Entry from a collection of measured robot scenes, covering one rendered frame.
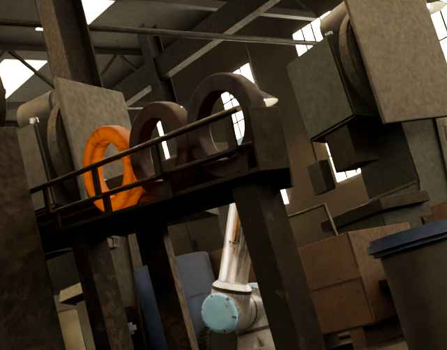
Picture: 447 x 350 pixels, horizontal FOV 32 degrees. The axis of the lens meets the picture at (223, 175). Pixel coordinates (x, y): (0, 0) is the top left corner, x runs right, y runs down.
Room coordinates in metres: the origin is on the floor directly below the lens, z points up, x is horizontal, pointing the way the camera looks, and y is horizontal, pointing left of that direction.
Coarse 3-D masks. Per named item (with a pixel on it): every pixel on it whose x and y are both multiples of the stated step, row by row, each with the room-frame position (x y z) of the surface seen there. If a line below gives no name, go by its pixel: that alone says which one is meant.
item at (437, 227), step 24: (384, 240) 2.28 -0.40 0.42; (408, 240) 2.22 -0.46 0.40; (432, 240) 2.22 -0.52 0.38; (384, 264) 2.35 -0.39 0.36; (408, 264) 2.27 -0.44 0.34; (432, 264) 2.24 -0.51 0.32; (408, 288) 2.28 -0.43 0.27; (432, 288) 2.25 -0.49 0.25; (408, 312) 2.30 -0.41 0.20; (432, 312) 2.25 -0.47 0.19; (408, 336) 2.34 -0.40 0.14; (432, 336) 2.26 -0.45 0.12
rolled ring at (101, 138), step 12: (96, 132) 1.59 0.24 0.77; (108, 132) 1.56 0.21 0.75; (120, 132) 1.54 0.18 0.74; (96, 144) 1.60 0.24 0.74; (108, 144) 1.62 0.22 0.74; (120, 144) 1.54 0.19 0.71; (84, 156) 1.64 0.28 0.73; (96, 156) 1.63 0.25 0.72; (84, 180) 1.65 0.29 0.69; (132, 180) 1.53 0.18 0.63; (120, 192) 1.57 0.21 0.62; (132, 192) 1.55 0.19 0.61; (96, 204) 1.64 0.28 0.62; (120, 204) 1.58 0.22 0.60; (132, 204) 1.58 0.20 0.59
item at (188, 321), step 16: (160, 224) 1.92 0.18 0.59; (144, 240) 1.93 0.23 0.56; (160, 240) 1.92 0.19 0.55; (160, 256) 1.92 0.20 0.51; (160, 272) 1.92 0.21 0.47; (176, 272) 1.95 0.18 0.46; (160, 288) 1.92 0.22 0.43; (176, 288) 1.92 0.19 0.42; (160, 304) 1.93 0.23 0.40; (176, 304) 1.92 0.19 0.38; (176, 320) 1.92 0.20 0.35; (176, 336) 1.92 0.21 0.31; (192, 336) 1.94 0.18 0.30
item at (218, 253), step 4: (212, 252) 5.95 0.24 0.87; (216, 252) 5.92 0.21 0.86; (220, 252) 5.91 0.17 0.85; (212, 256) 5.94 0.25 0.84; (216, 256) 5.92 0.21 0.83; (220, 256) 5.92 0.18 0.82; (212, 260) 5.94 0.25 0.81; (216, 260) 5.93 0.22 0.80; (220, 260) 5.92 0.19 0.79; (212, 264) 5.94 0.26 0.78; (216, 264) 5.93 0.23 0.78; (220, 264) 5.92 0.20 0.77; (212, 268) 5.95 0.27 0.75; (216, 268) 5.93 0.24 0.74; (216, 272) 5.94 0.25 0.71; (216, 276) 5.94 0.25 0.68; (216, 280) 5.94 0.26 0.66
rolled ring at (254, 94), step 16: (208, 80) 1.32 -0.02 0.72; (224, 80) 1.29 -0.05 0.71; (240, 80) 1.27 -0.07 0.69; (192, 96) 1.36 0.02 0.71; (208, 96) 1.33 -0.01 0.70; (240, 96) 1.27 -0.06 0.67; (256, 96) 1.26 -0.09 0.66; (192, 112) 1.36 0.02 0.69; (208, 112) 1.37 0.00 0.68; (208, 128) 1.38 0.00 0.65; (192, 144) 1.38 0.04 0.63; (208, 144) 1.37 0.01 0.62; (224, 160) 1.33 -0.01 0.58; (224, 176) 1.34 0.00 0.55
